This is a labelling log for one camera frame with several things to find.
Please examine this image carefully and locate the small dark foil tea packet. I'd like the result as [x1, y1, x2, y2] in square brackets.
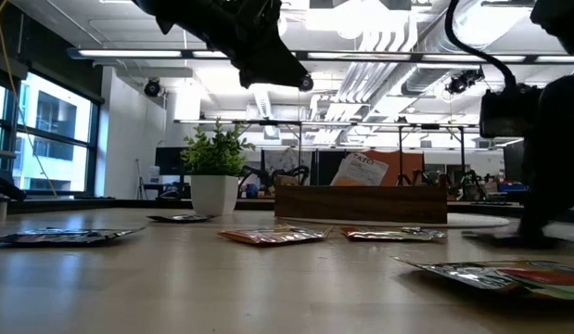
[146, 213, 217, 225]

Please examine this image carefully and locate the long ceiling light bar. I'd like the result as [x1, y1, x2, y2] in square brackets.
[68, 47, 574, 65]

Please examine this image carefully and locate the red green foil tea packet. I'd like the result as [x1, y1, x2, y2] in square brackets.
[492, 260, 574, 301]

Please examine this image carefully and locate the grey ventilation duct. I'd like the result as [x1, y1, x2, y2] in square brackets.
[400, 0, 541, 96]

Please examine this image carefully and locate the black aluminium table frame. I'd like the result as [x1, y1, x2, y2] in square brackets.
[0, 197, 574, 222]

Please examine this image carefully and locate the white round plate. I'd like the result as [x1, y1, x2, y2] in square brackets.
[274, 212, 511, 229]

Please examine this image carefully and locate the yellow cable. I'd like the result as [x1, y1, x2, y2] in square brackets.
[0, 0, 58, 196]

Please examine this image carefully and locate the orange gold foil tea packet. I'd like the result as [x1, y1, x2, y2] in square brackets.
[217, 224, 333, 247]

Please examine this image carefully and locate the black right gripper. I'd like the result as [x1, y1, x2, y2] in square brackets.
[517, 73, 574, 243]

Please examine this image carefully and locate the orange partition panel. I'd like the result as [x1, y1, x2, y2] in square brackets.
[360, 148, 426, 186]

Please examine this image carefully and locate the large office window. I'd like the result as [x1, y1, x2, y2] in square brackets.
[0, 69, 100, 197]

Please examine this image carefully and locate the dark wooden tea box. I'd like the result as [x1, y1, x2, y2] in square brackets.
[274, 184, 449, 225]

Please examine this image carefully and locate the green plant in white pot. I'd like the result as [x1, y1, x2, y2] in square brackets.
[180, 118, 256, 217]

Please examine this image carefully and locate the black computer monitor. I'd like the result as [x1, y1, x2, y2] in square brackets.
[154, 147, 190, 177]

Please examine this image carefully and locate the white orange Tazo tea packet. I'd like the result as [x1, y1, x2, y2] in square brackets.
[330, 152, 389, 187]

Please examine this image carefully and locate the black partition panel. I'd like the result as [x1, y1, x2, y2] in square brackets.
[316, 148, 348, 186]

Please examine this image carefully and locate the black angled mount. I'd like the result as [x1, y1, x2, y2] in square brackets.
[0, 172, 27, 203]

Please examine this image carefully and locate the silver dark foil tea packet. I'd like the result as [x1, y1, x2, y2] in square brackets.
[391, 256, 524, 294]

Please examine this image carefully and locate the black ceiling spotlight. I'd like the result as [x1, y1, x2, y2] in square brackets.
[445, 66, 486, 96]

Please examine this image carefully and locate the black monitor on arm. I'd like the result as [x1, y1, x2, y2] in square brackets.
[503, 140, 527, 185]

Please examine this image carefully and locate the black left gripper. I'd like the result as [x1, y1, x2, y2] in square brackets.
[131, 0, 312, 90]

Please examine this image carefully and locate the black overhead rig frame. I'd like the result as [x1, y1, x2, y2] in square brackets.
[173, 118, 480, 186]

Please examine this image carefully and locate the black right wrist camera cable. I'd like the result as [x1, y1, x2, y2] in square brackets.
[444, 0, 519, 89]

